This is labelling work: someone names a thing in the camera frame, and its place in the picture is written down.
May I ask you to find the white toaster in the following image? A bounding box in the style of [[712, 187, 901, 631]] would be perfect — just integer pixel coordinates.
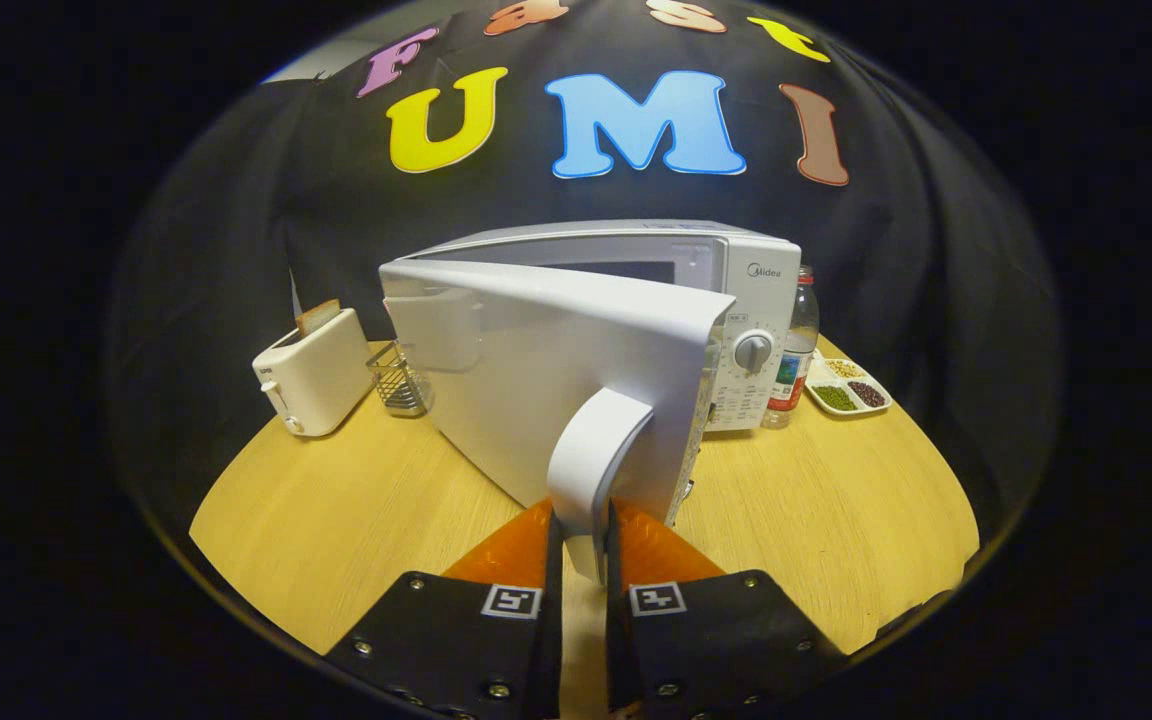
[[252, 307, 375, 438]]

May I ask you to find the wire mesh basket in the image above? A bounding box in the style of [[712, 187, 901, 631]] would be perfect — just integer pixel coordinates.
[[367, 340, 434, 418]]

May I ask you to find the white divided bean dish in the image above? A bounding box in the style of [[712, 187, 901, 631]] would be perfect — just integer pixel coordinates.
[[804, 357, 893, 417]]

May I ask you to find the white microwave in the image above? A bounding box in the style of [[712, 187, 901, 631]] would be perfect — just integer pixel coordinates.
[[379, 219, 803, 586]]

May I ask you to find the toast slice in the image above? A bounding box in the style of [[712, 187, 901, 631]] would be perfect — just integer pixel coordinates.
[[295, 298, 342, 337]]

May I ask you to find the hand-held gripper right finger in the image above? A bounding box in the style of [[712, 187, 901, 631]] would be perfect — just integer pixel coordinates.
[[604, 497, 849, 720]]

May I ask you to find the clear plastic bottle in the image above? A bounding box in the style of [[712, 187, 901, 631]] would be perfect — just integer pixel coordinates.
[[762, 265, 821, 430]]

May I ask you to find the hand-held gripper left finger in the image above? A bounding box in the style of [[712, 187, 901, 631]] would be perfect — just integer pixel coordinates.
[[324, 497, 565, 720]]

